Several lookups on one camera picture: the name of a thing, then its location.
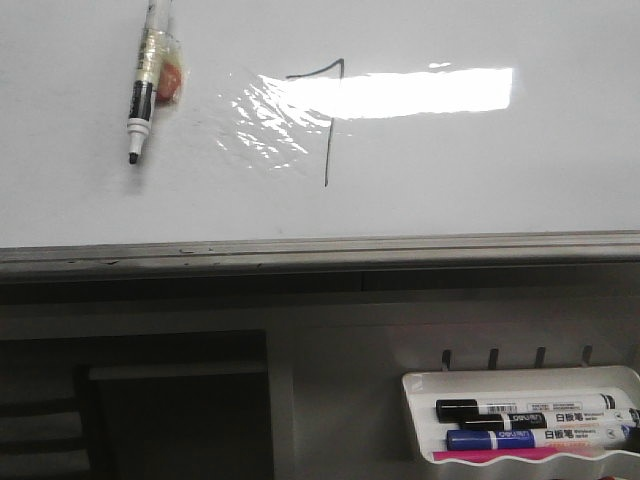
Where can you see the whiteboard marker with red magnet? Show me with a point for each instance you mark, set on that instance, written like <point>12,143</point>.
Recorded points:
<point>159,75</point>

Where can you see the black capped whiteboard marker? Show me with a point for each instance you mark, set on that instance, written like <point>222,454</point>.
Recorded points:
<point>451,410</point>

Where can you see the blue capped whiteboard marker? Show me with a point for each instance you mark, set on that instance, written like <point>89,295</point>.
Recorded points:
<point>599,437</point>

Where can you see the white pegboard panel with hooks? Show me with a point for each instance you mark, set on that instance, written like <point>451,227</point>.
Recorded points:
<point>343,413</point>

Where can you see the white plastic marker tray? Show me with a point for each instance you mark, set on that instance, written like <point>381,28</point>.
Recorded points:
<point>428,433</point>

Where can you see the pink eraser strip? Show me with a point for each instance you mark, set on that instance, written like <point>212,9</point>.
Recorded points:
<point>536,453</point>

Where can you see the white whiteboard with aluminium frame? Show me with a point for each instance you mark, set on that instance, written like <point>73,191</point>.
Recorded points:
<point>321,135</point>

